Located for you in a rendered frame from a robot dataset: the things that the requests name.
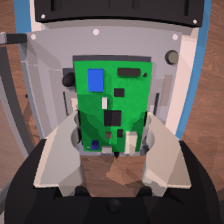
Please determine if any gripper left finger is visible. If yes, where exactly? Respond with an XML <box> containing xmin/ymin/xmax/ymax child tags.
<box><xmin>4</xmin><ymin>109</ymin><xmax>83</xmax><ymax>224</ymax></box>

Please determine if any green circuit board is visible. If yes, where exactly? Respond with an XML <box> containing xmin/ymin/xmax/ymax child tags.
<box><xmin>74</xmin><ymin>61</ymin><xmax>153</xmax><ymax>154</ymax></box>

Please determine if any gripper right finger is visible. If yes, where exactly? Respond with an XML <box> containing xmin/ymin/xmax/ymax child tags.
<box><xmin>142</xmin><ymin>110</ymin><xmax>220</xmax><ymax>224</ymax></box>

